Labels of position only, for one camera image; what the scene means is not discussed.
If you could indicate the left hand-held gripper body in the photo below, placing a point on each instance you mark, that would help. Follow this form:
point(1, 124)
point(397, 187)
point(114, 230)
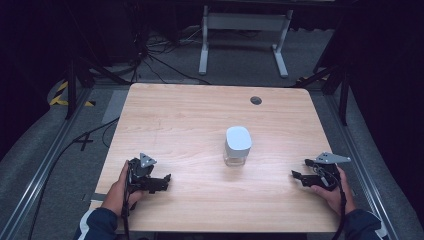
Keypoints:
point(139, 170)

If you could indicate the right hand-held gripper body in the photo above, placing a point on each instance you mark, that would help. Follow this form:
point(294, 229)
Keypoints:
point(328, 171)

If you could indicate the person's right hand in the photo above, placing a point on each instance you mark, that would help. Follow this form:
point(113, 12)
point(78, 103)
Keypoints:
point(335, 198)

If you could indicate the person's left hand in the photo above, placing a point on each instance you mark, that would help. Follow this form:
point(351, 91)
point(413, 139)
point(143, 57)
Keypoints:
point(117, 196)

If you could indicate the clear jar with white lid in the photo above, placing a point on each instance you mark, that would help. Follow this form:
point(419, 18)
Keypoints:
point(237, 143)

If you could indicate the black tripod stand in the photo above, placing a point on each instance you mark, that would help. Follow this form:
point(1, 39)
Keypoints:
point(75, 73)
point(336, 80)

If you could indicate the yellow black floor tape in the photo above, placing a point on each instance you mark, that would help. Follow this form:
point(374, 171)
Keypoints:
point(59, 98)

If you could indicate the aluminium floor rail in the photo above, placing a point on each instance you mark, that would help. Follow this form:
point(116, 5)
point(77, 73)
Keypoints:
point(40, 173)
point(363, 173)

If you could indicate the grey metal table frame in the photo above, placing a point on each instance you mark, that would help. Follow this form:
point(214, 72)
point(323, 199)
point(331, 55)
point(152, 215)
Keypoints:
point(245, 23)

